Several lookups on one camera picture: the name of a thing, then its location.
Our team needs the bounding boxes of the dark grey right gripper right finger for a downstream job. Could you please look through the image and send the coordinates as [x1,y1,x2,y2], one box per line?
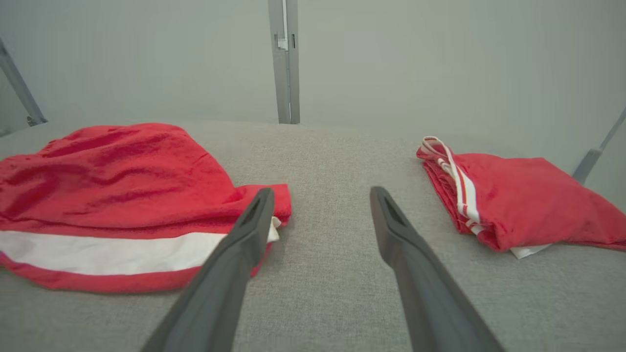
[369,186,504,352]

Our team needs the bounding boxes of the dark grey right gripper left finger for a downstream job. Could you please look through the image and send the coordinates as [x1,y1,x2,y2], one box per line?
[141,187,275,352]

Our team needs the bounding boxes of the red Bulls 23 jersey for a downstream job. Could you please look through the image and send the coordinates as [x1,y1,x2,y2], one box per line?
[416,135,626,260]

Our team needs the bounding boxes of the red shorts with white band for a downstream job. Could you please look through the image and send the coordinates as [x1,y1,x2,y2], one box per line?
[0,122,292,294]

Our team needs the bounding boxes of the grey metal frame post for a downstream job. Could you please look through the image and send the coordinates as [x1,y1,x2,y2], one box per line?
[572,107,626,185]
[0,38,48,127]

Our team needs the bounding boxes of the grey metal post with latch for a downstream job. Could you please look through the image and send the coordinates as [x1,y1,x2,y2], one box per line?
[267,0,301,125]

